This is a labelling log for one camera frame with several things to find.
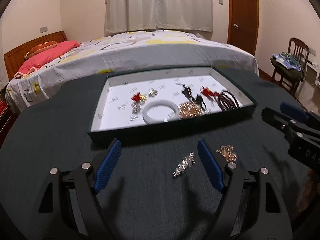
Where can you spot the dark grey table cloth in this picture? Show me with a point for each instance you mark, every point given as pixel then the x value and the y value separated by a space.
pixel 142 199

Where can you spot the dark wooden nightstand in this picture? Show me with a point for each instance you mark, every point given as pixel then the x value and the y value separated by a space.
pixel 7 119

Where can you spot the small silver earrings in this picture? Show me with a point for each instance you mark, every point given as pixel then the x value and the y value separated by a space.
pixel 136 108

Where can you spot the pink pillow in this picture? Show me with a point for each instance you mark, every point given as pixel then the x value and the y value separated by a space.
pixel 37 61

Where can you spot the white side desk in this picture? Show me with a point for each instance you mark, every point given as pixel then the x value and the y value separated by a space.
pixel 313 69

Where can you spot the white jade bangle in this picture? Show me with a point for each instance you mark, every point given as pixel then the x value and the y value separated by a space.
pixel 160 111

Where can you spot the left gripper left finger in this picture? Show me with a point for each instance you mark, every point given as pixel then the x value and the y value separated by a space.
pixel 54 214

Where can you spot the wooden headboard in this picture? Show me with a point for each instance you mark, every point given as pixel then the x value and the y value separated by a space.
pixel 15 57

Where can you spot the white curtains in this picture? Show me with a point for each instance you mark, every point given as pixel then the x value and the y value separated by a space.
pixel 133 15

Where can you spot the clothes pile on chair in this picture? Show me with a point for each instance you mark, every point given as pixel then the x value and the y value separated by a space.
pixel 287 67

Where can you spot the red cord gold coin charm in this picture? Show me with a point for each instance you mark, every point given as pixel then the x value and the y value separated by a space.
pixel 213 96

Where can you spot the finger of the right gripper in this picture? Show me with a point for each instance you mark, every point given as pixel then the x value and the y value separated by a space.
pixel 284 123
pixel 298 114

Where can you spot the red knot gold charm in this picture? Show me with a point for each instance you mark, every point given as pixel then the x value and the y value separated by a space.
pixel 139 98

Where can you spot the brown wooden door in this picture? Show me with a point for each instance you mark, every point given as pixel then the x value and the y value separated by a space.
pixel 243 24

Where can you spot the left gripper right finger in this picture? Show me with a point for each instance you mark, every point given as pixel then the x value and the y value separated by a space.
pixel 265 217

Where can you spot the wall socket above headboard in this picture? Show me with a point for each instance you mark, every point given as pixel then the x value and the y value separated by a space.
pixel 43 29

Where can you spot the bed with patterned sheet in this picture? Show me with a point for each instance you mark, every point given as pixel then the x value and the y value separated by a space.
pixel 124 52

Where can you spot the person's right hand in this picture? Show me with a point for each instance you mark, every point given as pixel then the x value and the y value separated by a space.
pixel 310 197

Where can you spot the dark green jewelry tray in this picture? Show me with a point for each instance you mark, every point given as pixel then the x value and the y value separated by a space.
pixel 113 117

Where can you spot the orange pillow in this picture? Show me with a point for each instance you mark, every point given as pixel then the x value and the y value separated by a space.
pixel 40 48

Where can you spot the black cord red pendant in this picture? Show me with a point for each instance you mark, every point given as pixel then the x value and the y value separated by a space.
pixel 187 92

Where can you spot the wooden chair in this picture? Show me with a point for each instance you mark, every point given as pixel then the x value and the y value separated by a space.
pixel 300 52

